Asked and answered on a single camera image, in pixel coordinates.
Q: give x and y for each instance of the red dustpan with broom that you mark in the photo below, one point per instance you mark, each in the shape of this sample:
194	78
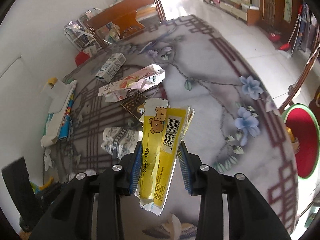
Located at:
287	45

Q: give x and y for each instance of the red flower pot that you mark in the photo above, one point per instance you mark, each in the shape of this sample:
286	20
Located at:
274	37

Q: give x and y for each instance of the blue cartoon book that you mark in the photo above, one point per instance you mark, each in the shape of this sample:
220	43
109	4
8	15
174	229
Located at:
64	131

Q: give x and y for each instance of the wooden chair far side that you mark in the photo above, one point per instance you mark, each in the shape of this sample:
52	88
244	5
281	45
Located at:
124	15

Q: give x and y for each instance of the red bag on floor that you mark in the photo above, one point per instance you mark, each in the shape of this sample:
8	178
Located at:
81	58

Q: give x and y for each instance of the floral printed tablecloth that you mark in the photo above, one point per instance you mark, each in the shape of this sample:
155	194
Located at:
235	128

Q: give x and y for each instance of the wooden chair near bin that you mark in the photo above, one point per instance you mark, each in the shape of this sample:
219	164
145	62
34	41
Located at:
293	89

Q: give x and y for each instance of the crumpled white tissue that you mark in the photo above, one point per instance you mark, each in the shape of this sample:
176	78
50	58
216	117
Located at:
48	163

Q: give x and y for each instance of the yellow tape roll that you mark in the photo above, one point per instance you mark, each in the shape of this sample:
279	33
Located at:
52	81

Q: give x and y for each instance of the red green trash bin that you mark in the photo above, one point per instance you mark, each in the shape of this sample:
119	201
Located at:
303	129

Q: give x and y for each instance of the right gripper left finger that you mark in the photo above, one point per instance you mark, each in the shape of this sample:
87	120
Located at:
70	214

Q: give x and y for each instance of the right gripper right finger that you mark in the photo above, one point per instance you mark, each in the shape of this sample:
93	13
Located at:
249	214

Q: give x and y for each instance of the wooden tv cabinet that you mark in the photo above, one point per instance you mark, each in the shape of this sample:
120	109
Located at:
247	13

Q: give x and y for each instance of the white magazine rack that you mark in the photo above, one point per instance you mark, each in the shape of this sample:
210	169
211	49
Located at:
78	34

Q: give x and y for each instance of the dark brown snack packet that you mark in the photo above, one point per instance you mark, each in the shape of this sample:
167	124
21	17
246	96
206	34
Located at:
134	103

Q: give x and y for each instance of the white blue milk carton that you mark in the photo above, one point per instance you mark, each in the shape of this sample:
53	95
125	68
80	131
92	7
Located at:
111	67

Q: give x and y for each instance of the yellow bear box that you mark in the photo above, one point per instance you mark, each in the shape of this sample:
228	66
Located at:
163	130

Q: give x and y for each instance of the floral paper cup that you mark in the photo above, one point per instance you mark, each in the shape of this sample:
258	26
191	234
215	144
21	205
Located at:
119	141

